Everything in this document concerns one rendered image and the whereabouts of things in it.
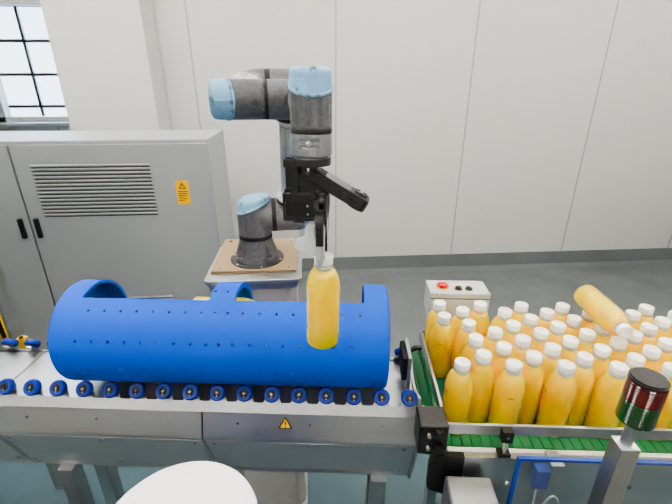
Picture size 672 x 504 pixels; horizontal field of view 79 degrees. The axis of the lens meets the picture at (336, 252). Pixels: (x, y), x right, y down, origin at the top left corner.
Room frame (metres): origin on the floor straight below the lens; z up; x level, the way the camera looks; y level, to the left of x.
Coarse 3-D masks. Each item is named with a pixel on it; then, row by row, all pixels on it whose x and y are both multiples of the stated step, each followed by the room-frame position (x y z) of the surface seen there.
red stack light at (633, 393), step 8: (624, 384) 0.61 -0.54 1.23; (632, 384) 0.59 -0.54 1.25; (624, 392) 0.60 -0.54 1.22; (632, 392) 0.59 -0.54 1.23; (640, 392) 0.58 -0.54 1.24; (648, 392) 0.57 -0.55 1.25; (656, 392) 0.57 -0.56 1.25; (664, 392) 0.57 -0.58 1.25; (632, 400) 0.58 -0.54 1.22; (640, 400) 0.57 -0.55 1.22; (648, 400) 0.57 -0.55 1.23; (656, 400) 0.56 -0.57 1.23; (664, 400) 0.57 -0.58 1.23; (648, 408) 0.57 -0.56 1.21; (656, 408) 0.56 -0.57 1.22
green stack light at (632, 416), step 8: (624, 400) 0.60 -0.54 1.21; (616, 408) 0.61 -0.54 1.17; (624, 408) 0.59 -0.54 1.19; (632, 408) 0.58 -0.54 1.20; (640, 408) 0.57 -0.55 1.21; (616, 416) 0.60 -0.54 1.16; (624, 416) 0.59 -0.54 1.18; (632, 416) 0.58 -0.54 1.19; (640, 416) 0.57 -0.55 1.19; (648, 416) 0.56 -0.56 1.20; (656, 416) 0.57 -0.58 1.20; (632, 424) 0.57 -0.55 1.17; (640, 424) 0.57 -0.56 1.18; (648, 424) 0.56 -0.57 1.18
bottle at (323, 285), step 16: (320, 272) 0.74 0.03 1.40; (336, 272) 0.76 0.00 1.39; (320, 288) 0.73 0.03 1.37; (336, 288) 0.74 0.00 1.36; (320, 304) 0.73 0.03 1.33; (336, 304) 0.74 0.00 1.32; (320, 320) 0.73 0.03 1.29; (336, 320) 0.74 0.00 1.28; (320, 336) 0.73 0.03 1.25; (336, 336) 0.75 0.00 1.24
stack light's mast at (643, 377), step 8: (632, 368) 0.62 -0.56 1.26; (640, 368) 0.62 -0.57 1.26; (648, 368) 0.62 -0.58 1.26; (632, 376) 0.60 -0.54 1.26; (640, 376) 0.60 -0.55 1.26; (648, 376) 0.60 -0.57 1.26; (656, 376) 0.60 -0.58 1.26; (664, 376) 0.60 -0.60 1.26; (640, 384) 0.58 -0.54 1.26; (648, 384) 0.58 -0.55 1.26; (656, 384) 0.58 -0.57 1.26; (664, 384) 0.58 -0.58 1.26; (624, 432) 0.59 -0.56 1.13; (632, 432) 0.59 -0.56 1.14; (624, 440) 0.59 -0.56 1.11; (632, 440) 0.58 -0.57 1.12
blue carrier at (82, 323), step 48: (96, 288) 1.09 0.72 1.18; (240, 288) 1.01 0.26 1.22; (384, 288) 0.99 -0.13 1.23; (48, 336) 0.88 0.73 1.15; (96, 336) 0.88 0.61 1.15; (144, 336) 0.87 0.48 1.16; (192, 336) 0.87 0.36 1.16; (240, 336) 0.86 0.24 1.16; (288, 336) 0.86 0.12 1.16; (384, 336) 0.85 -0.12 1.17; (240, 384) 0.89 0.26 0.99; (288, 384) 0.87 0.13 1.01; (336, 384) 0.86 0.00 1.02; (384, 384) 0.85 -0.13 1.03
